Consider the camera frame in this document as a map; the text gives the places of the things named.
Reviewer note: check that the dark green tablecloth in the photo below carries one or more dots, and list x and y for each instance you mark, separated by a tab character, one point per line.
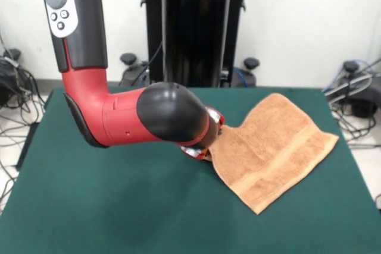
89	191

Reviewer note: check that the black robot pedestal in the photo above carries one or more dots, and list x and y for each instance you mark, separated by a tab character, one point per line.
193	28

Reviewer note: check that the tan terry towel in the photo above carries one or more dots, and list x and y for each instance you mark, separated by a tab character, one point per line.
274	159

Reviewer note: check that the dark stand base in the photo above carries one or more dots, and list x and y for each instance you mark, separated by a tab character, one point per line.
6	84

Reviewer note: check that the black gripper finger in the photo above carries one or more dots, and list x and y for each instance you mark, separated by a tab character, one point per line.
221	131

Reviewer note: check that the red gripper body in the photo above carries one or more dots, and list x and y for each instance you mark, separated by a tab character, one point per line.
201	156

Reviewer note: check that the black round foot knob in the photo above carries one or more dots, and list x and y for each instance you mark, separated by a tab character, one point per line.
12	53
351	66
251	63
128	58

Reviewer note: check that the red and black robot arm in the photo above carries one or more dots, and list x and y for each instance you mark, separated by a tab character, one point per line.
134	117

